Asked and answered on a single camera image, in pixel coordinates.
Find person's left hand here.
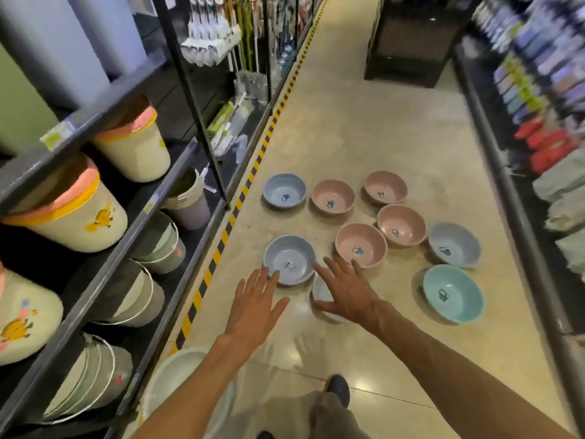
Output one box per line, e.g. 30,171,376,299
224,267,291,346

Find person's right hand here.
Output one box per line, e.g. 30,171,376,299
312,257,383,332

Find person's right forearm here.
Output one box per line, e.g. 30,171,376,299
363,300,579,439

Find blue plastic bowl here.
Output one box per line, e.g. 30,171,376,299
311,272,351,324
263,235,317,287
262,173,307,210
428,222,482,269

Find pink plastic bowl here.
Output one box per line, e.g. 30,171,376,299
377,204,428,248
311,179,356,216
364,171,408,205
335,223,388,269

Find yellow black hazard floor tape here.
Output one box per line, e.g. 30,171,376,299
169,0,331,358

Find green plastic bucket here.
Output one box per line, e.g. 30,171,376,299
130,211,187,275

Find teal plastic bowl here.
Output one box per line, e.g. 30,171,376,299
422,264,484,325

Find lilac plastic bucket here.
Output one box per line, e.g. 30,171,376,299
162,168,212,232

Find pale plastic bucket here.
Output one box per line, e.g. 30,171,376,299
90,260,165,329

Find white plastic basin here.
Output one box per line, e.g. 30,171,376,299
142,347,239,439

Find person's grey trouser leg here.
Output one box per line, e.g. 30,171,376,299
308,392,372,439

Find green and white packets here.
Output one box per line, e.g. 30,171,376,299
207,93,257,158

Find black slipper shelf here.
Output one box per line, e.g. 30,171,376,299
455,0,585,435

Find cream bin with pink rim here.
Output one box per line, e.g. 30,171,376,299
2,155,129,254
0,264,64,366
91,105,172,184

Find black metal shelving unit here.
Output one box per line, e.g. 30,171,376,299
0,0,326,439

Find row of grey slippers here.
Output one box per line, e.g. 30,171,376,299
532,150,585,281

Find row of red slippers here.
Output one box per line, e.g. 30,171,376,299
514,118,579,175

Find black display stand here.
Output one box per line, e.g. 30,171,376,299
364,0,485,89

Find hanging green cleaning tools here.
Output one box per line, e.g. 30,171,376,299
235,0,261,73

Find hanging white brushes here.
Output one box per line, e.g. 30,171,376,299
180,0,242,67

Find tall green bin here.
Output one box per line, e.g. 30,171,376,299
0,43,60,156

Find tall white bin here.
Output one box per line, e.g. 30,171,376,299
69,0,148,79
0,0,113,111

